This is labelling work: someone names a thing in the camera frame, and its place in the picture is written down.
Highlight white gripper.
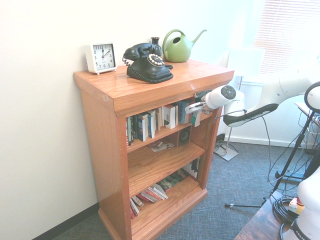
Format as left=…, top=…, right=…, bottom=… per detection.
left=184, top=100, right=208, bottom=114

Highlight blue hardcover book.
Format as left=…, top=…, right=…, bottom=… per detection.
left=177, top=100, right=192, bottom=125

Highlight thick white book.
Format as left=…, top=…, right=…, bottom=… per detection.
left=163, top=104, right=177, bottom=130

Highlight brown box with speaker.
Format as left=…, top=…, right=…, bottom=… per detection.
left=177, top=125, right=193, bottom=148

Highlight cream paperback book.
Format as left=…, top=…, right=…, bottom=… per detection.
left=158, top=106, right=166, bottom=129

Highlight white blue cover book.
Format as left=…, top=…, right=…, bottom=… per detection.
left=147, top=110, right=157, bottom=139

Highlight scattered picture cards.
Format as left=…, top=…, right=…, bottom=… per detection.
left=150, top=140, right=176, bottom=153

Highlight white and black book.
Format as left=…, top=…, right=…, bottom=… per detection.
left=136, top=113, right=149, bottom=142

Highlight green plastic watering can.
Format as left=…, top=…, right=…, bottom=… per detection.
left=162, top=29, right=208, bottom=63

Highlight white book with black print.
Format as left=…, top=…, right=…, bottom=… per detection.
left=183, top=159, right=201, bottom=181

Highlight grey green book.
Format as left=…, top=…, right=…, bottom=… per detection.
left=130, top=115, right=139, bottom=141

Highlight green cover book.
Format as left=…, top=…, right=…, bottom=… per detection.
left=156, top=172, right=189, bottom=193

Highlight black glossy vase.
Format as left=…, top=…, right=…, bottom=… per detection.
left=150, top=36, right=162, bottom=55

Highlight white book with red print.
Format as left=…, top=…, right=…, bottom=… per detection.
left=149, top=184, right=169, bottom=201

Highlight wooden bookshelf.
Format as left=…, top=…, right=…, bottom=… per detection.
left=73, top=59, right=235, bottom=240

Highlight red paperback book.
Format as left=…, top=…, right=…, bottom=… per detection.
left=136, top=190, right=159, bottom=204

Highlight white square alarm clock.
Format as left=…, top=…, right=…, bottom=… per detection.
left=85, top=42, right=118, bottom=76

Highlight white window blinds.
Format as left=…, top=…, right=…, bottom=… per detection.
left=252, top=0, right=320, bottom=76

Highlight white grey book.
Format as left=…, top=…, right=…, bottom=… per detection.
left=129, top=199, right=140, bottom=220

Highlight dark wooden table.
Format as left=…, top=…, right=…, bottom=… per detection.
left=233, top=191, right=320, bottom=240

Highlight yellow red emergency stop button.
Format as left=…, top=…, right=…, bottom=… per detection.
left=288, top=197, right=306, bottom=216

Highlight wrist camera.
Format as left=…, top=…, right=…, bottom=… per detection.
left=193, top=89, right=214, bottom=100

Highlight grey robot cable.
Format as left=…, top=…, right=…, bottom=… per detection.
left=211, top=107, right=283, bottom=185

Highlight black camera stand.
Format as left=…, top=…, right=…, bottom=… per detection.
left=224, top=109, right=320, bottom=210

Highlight coiled black cable bundle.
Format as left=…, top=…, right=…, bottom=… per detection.
left=271, top=194, right=301, bottom=224

